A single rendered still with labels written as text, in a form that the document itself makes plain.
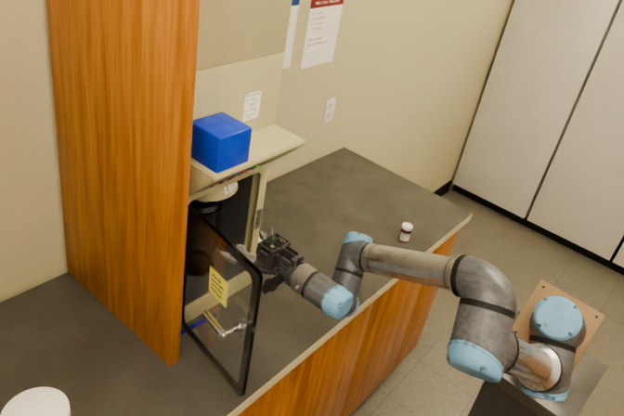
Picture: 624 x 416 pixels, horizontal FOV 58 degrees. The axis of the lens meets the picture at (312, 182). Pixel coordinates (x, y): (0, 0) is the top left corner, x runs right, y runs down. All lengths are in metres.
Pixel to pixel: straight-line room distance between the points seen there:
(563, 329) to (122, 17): 1.28
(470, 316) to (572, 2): 3.02
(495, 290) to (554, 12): 2.99
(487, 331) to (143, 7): 0.93
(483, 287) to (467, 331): 0.10
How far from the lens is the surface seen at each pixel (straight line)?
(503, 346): 1.25
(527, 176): 4.31
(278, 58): 1.44
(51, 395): 1.38
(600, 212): 4.26
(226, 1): 1.26
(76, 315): 1.75
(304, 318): 1.75
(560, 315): 1.62
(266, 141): 1.42
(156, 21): 1.15
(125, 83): 1.28
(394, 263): 1.38
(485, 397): 1.98
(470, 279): 1.25
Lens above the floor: 2.16
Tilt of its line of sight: 31 degrees down
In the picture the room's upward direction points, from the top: 11 degrees clockwise
